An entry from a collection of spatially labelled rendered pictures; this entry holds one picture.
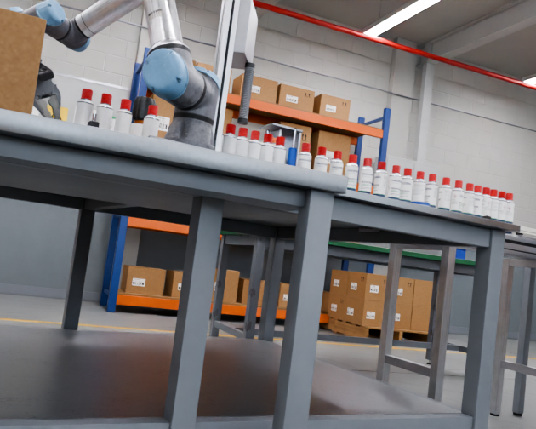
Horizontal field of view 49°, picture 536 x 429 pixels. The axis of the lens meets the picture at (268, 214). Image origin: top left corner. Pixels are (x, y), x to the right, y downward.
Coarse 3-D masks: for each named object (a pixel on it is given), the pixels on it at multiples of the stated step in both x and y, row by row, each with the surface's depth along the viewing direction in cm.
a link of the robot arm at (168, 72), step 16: (144, 0) 160; (160, 0) 158; (160, 16) 157; (176, 16) 160; (160, 32) 156; (176, 32) 157; (160, 48) 153; (176, 48) 154; (144, 64) 153; (160, 64) 151; (176, 64) 150; (192, 64) 157; (144, 80) 153; (160, 80) 151; (176, 80) 150; (192, 80) 155; (160, 96) 155; (176, 96) 154; (192, 96) 158
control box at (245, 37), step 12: (240, 0) 197; (252, 0) 198; (240, 12) 197; (252, 12) 200; (240, 24) 196; (252, 24) 203; (240, 36) 196; (252, 36) 205; (240, 48) 196; (252, 48) 208; (240, 60) 203; (252, 60) 211
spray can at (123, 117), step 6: (126, 102) 194; (120, 108) 194; (126, 108) 194; (120, 114) 192; (126, 114) 193; (132, 114) 195; (120, 120) 192; (126, 120) 193; (114, 126) 194; (120, 126) 192; (126, 126) 193; (126, 132) 193
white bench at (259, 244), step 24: (240, 240) 369; (264, 240) 341; (288, 240) 348; (384, 264) 445; (408, 264) 379; (432, 264) 386; (456, 264) 394; (216, 288) 395; (432, 288) 466; (216, 312) 393; (432, 312) 461; (216, 336) 392; (240, 336) 345; (336, 336) 393; (432, 336) 458
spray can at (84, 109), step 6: (84, 90) 187; (90, 90) 187; (84, 96) 186; (90, 96) 187; (78, 102) 186; (84, 102) 185; (90, 102) 187; (78, 108) 186; (84, 108) 185; (90, 108) 187; (78, 114) 185; (84, 114) 185; (90, 114) 187; (78, 120) 185; (84, 120) 185; (90, 120) 187
